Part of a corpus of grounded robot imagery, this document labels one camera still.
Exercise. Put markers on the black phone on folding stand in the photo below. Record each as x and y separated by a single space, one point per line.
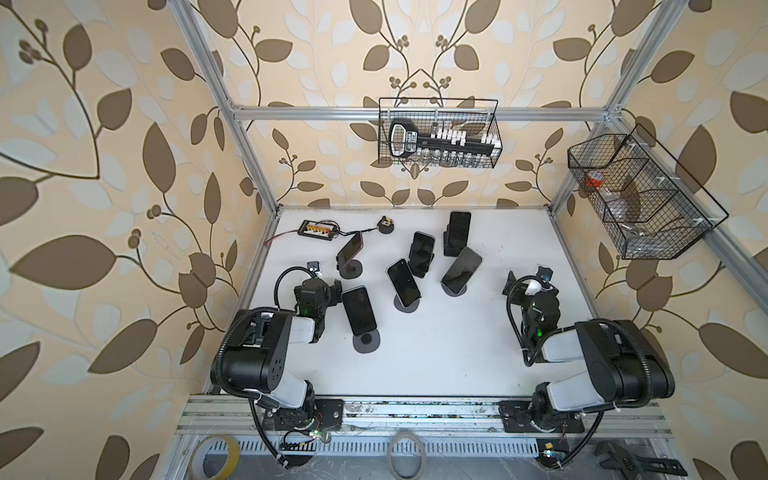
422 245

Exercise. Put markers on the black yellow round connector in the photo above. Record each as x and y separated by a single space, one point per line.
385 225

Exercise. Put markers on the black adjustable wrench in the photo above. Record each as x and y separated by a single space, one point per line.
631 466

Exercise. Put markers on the black round stand far left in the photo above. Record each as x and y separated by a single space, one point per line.
351 270

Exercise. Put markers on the yellow tape roll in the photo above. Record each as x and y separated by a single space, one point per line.
216 457

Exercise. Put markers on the black folding phone stand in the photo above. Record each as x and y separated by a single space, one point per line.
419 266

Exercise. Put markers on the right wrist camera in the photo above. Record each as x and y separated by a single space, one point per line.
544 274

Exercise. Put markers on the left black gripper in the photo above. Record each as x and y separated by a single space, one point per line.
324 288

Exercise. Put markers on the black tool in basket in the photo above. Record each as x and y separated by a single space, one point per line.
404 139

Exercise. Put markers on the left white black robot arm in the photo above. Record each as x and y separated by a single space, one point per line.
251 361

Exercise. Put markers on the black wire basket wall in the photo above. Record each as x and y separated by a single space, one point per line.
470 114
652 206

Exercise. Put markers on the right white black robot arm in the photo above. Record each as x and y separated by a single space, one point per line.
622 368

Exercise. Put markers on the dark round stand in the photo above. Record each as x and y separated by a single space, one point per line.
367 342

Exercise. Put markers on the black wire basket right wall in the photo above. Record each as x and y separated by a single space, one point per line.
652 206

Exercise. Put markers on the black phone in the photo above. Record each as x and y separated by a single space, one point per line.
422 245
461 271
404 283
459 223
359 311

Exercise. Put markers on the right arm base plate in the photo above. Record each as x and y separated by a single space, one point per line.
521 416

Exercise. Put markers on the black rear phone stand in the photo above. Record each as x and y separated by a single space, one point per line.
453 245

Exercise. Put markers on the red cap bottle in basket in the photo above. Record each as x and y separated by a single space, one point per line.
594 179

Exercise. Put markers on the black power adapter board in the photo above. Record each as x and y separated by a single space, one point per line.
323 230

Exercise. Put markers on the black wire basket rear wall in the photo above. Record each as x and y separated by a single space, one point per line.
470 114

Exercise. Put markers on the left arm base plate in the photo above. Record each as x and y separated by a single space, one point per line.
324 414

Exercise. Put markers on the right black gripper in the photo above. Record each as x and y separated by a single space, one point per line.
527 287

